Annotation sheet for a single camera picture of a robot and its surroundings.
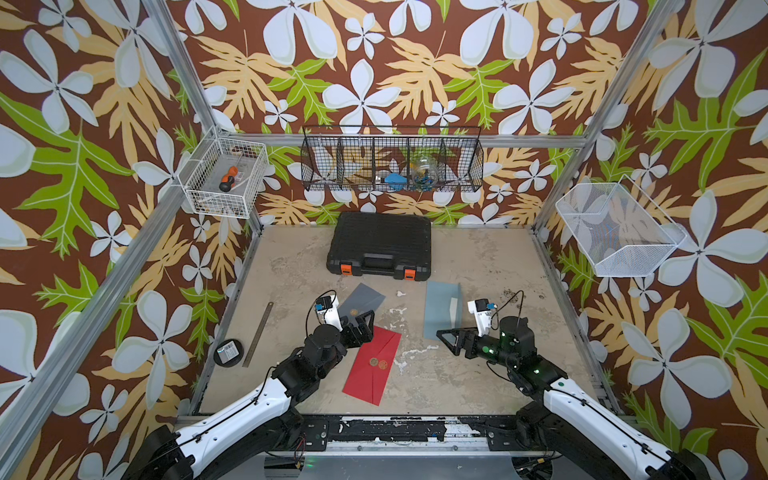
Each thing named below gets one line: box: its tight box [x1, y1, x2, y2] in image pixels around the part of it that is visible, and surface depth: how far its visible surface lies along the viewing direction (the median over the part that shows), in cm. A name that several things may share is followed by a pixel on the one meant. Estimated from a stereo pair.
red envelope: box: [342, 326, 402, 406], surface depth 87 cm
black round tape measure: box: [213, 338, 245, 368], surface depth 88 cm
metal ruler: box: [242, 301, 274, 367], surface depth 93 cm
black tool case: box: [326, 212, 432, 282], surface depth 104 cm
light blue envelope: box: [424, 281, 462, 340], surface depth 100 cm
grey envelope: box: [337, 282, 386, 325], surface depth 101 cm
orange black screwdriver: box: [218, 166, 239, 193], surface depth 82 cm
